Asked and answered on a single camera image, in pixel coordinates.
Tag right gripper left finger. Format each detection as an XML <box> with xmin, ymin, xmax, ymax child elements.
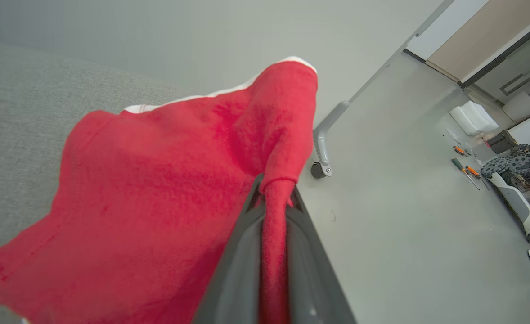
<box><xmin>192</xmin><ymin>173</ymin><xmax>265</xmax><ymax>324</ymax></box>

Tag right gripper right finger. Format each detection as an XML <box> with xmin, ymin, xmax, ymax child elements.
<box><xmin>285</xmin><ymin>184</ymin><xmax>358</xmax><ymax>324</ymax></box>

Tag red shorts with white stripe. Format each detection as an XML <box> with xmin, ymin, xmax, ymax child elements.
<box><xmin>0</xmin><ymin>56</ymin><xmax>319</xmax><ymax>324</ymax></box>

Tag white foam package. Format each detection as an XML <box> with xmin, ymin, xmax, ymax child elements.
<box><xmin>449</xmin><ymin>100</ymin><xmax>499</xmax><ymax>137</ymax></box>

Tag small black box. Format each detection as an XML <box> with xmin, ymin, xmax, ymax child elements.
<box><xmin>487</xmin><ymin>130</ymin><xmax>518</xmax><ymax>155</ymax></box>

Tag white rounded bin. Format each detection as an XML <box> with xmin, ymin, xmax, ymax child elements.
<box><xmin>501</xmin><ymin>91</ymin><xmax>530</xmax><ymax>121</ymax></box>

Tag green handled screwdriver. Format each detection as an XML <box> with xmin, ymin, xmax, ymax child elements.
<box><xmin>451</xmin><ymin>157</ymin><xmax>481</xmax><ymax>190</ymax></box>

